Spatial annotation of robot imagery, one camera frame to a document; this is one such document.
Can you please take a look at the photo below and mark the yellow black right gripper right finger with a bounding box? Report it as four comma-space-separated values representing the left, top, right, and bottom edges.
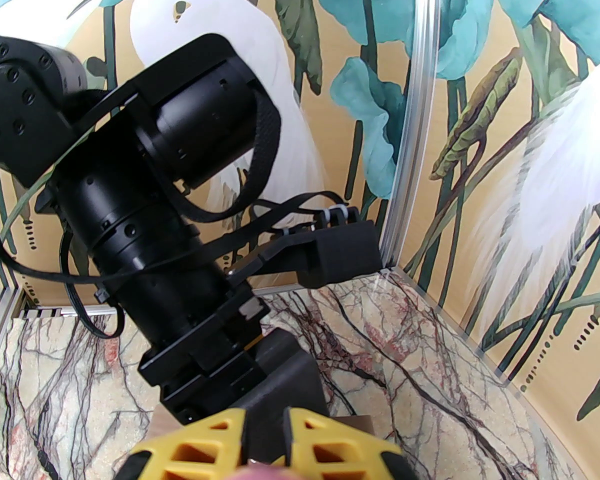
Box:
282, 407, 418, 480

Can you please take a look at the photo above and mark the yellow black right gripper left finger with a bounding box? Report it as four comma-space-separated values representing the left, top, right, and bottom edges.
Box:
122, 408, 247, 480

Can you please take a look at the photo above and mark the small cardboard box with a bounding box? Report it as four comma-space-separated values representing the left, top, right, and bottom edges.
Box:
147, 405, 377, 451

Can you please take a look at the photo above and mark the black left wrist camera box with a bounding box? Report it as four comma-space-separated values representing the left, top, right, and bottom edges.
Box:
257, 220, 384, 290

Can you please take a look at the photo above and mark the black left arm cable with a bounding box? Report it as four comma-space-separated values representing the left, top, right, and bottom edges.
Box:
0, 83, 353, 341

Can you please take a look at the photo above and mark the aluminium corner post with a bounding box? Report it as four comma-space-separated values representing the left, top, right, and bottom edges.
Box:
380, 0, 440, 271

